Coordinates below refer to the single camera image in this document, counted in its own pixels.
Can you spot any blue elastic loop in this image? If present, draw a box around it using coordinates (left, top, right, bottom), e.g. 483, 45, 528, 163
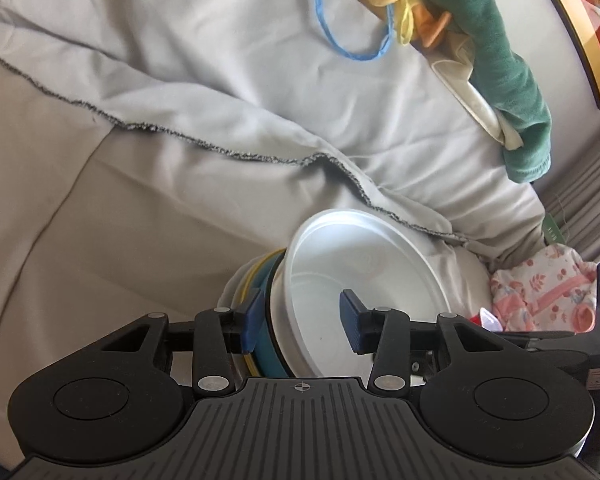
312, 0, 396, 63

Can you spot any pink patterned baby cloth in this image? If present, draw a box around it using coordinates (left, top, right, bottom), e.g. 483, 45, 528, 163
490, 244, 597, 334

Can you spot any yellow rimmed white plate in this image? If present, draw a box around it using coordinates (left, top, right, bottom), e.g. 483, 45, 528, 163
218, 249, 284, 380

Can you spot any yellow elastic loop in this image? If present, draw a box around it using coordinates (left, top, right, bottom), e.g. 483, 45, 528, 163
379, 0, 416, 46

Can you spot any grey sofa cover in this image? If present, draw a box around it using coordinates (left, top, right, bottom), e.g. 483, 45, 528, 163
0, 0, 544, 468

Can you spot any white plastic bowl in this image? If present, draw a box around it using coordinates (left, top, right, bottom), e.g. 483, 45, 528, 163
268, 209, 450, 379

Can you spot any green towel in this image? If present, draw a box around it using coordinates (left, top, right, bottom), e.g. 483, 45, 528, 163
426, 0, 552, 183

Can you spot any blue enamel bowl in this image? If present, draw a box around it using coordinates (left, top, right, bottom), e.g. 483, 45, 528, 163
253, 249, 294, 378

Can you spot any cream cloth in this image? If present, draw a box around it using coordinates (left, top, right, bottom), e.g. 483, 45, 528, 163
425, 32, 524, 151

